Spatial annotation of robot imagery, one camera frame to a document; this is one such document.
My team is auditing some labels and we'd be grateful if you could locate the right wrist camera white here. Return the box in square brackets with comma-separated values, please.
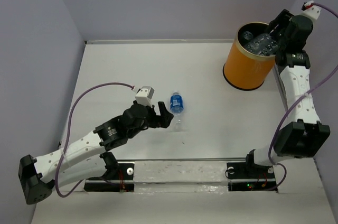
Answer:
[301, 1, 321, 22]

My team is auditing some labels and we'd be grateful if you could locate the orange cylindrical bin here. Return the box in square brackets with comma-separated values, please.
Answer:
[223, 22, 275, 91]

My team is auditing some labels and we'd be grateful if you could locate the purple cable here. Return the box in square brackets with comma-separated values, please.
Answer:
[55, 82, 135, 198]
[268, 1, 338, 191]

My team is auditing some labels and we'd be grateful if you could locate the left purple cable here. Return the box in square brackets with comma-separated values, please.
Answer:
[55, 82, 135, 198]

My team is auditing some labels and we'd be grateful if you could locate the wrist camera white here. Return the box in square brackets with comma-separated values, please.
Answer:
[301, 1, 321, 22]
[132, 86, 155, 107]

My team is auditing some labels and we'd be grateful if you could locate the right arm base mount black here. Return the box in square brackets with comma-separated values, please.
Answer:
[224, 162, 277, 192]

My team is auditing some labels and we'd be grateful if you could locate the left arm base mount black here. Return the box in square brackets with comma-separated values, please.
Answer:
[83, 163, 135, 193]

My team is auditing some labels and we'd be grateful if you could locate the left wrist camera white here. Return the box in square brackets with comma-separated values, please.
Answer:
[132, 86, 155, 107]

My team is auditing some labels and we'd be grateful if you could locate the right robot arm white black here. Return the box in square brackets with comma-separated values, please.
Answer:
[243, 5, 331, 178]

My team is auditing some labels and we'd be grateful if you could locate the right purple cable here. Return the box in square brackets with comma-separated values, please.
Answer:
[268, 1, 338, 191]

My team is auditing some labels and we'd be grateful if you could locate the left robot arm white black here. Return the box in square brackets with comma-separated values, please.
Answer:
[18, 101, 174, 205]

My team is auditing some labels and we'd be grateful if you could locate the blue label bottle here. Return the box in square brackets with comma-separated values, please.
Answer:
[170, 90, 184, 132]

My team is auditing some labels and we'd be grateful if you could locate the metal rail back edge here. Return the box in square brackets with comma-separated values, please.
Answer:
[84, 39, 234, 45]

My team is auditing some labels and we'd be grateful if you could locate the clear bottle white cap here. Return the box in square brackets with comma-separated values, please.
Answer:
[241, 31, 254, 41]

